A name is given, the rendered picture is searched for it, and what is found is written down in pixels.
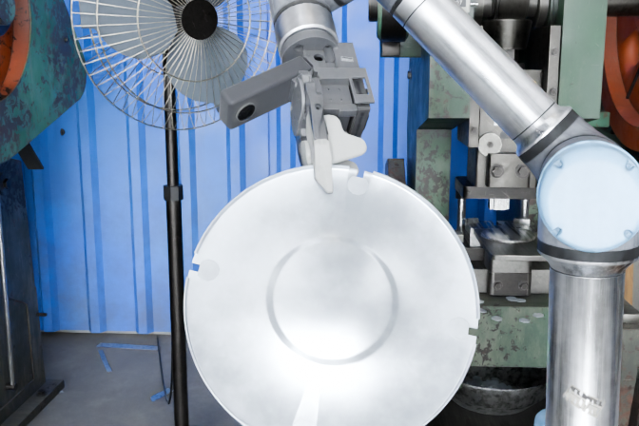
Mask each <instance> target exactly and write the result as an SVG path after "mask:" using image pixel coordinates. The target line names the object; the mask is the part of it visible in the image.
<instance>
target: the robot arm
mask: <svg viewBox="0 0 639 426"><path fill-rule="evenodd" d="M267 1H268V4H269V5H270V9H271V15H272V20H273V25H274V30H275V36H276V41H277V47H278V52H279V56H280V58H281V65H278V66H276V67H274V68H270V69H269V70H267V71H264V72H262V73H260V74H258V75H255V76H253V77H251V78H248V79H246V80H244V81H242V82H239V83H237V84H236V85H234V86H231V87H228V88H225V89H223V90H222V91H221V94H220V119H221V120H222V122H223V123H224V124H225V125H226V126H227V127H228V128H229V129H233V128H236V127H238V126H241V125H243V124H245V123H247V122H249V121H251V120H253V119H256V118H258V117H260V116H262V115H263V114H265V113H267V112H269V111H271V110H274V109H276V108H278V107H281V106H283V105H285V104H287V103H289V102H291V106H290V117H291V126H292V131H293V134H294V136H295V138H296V145H297V151H298V156H299V161H300V166H306V165H312V166H313V167H314V175H315V180H316V182H317V183H318V184H319V185H320V186H321V187H322V188H323V190H324V191H325V192H326V193H327V194H332V193H333V176H332V165H350V166H349V168H354V169H357V170H358V166H357V165H356V164H355V163H354V162H351V161H349V159H352V158H356V157H358V156H361V155H363V154H364V153H365V152H366V149H367V146H366V144H365V142H364V141H363V140H362V139H361V135H362V132H363V130H364V129H365V127H366V124H367V121H368V118H369V112H370V109H371V107H370V104H374V103H375V99H374V95H373V92H372V89H371V85H370V82H369V78H368V75H367V71H366V68H360V67H359V65H358V58H357V56H356V52H355V48H354V44H353V43H339V39H338V35H337V31H336V27H335V23H334V19H333V15H332V12H333V11H334V10H337V9H339V8H341V7H343V6H345V5H347V4H349V3H350V2H352V1H354V0H267ZM377 1H378V2H379V3H380V4H381V5H382V6H383V7H384V8H385V9H386V10H387V11H388V12H389V13H390V14H391V15H392V16H393V17H394V18H395V19H396V20H397V21H398V22H399V23H400V24H401V25H402V26H403V27H404V28H405V29H406V30H407V31H408V32H409V33H410V34H411V35H412V36H413V37H414V38H415V39H416V40H417V42H418V43H419V44H420V45H421V46H422V47H423V48H424V49H425V50H426V51H427V52H428V53H429V54H430V55H431V56H432V57H433V58H434V59H435V60H436V61H437V62H438V63H439V64H440V65H441V66H442V67H443V69H444V70H445V71H446V72H447V73H448V74H449V75H450V76H451V77H452V78H453V79H454V80H455V81H456V82H457V83H458V84H459V85H460V86H461V87H462V88H463V89H464V90H465V91H466V92H467V93H468V94H469V95H470V97H471V98H472V99H473V100H474V101H475V102H476V103H477V104H478V105H479V106H480V107H481V108H482V109H483V110H484V111H485V112H486V113H487V114H488V115H489V116H490V117H491V118H492V119H493V120H494V121H495V123H496V124H497V125H498V126H499V127H500V128H501V129H502V130H503V131H504V132H505V133H506V134H507V135H508V136H509V137H510V138H511V139H512V140H513V141H514V142H515V144H516V155H517V157H519V158H520V159H521V161H522V162H523V163H524V164H525V165H526V166H527V167H528V168H529V169H530V171H531V172H532V174H533V176H534V177H535V178H536V180H537V181H538V184H537V190H536V200H537V206H538V226H537V251H538V253H539V254H540V255H541V256H542V257H543V258H544V259H545V260H546V261H547V262H548V263H549V265H550V284H549V317H548V350H547V383H546V409H544V410H541V411H540V412H538V413H537V415H536V416H535V419H534V426H618V416H619V396H620V376H621V355H622V335H623V315H624V295H625V275H626V269H627V268H628V267H629V266H631V265H632V264H633V263H634V262H636V261H637V260H638V259H639V164H638V163H637V162H636V161H635V159H634V158H633V157H632V156H631V155H630V154H628V152H627V151H625V150H624V149H623V148H622V147H621V146H620V145H619V144H617V143H616V142H614V141H613V140H611V139H610V138H608V137H606V136H605V135H603V134H602V133H600V132H599V131H598V130H596V129H595V128H594V127H592V126H591V125H590V124H588V123H587V122H586V121H585V120H584V119H583V118H581V117H580V116H579V115H578V114H577V113H576V112H575V111H574V110H573V109H572V108H571V107H570V106H559V105H558V104H557V103H556V102H555V101H554V100H553V99H552V98H551V97H550V96H549V95H548V94H547V93H546V92H545V91H544V90H543V89H542V88H541V87H540V86H539V85H538V84H537V83H536V82H535V81H534V80H533V79H532V78H531V77H530V76H529V75H528V74H527V73H526V72H525V71H524V70H523V69H522V68H521V67H520V66H519V65H518V64H517V63H516V62H515V61H514V60H513V59H512V58H511V57H510V56H509V55H508V54H507V53H506V52H505V51H504V49H503V48H502V47H501V46H499V45H498V44H497V43H496V41H495V40H494V39H493V38H492V37H491V36H490V35H489V34H488V33H487V32H486V31H485V30H484V29H483V28H482V27H481V26H479V25H478V24H477V22H476V21H475V20H474V19H473V18H472V17H471V16H470V15H469V14H468V13H467V12H466V11H465V10H464V9H463V8H462V7H460V6H459V5H458V3H457V2H456V1H455V0H377ZM363 79H365V83H366V86H367V88H365V85H364V83H363ZM368 93H369V94H368ZM357 175H358V171H357ZM357 175H356V176H357Z"/></svg>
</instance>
